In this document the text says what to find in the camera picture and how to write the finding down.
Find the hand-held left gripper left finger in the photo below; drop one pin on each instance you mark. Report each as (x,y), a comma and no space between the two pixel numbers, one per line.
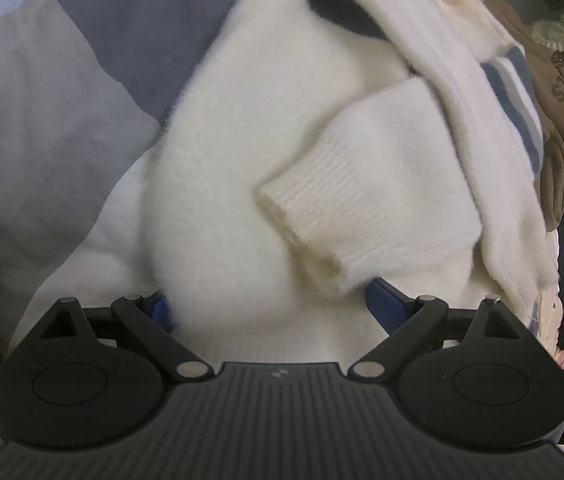
(160,311)

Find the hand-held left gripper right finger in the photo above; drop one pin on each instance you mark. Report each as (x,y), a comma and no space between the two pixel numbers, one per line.
(383,301)

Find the white fluffy sweater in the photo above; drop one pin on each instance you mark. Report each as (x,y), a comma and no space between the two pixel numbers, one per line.
(272,125)

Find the cream cloth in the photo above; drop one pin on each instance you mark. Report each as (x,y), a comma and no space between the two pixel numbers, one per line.
(467,5)

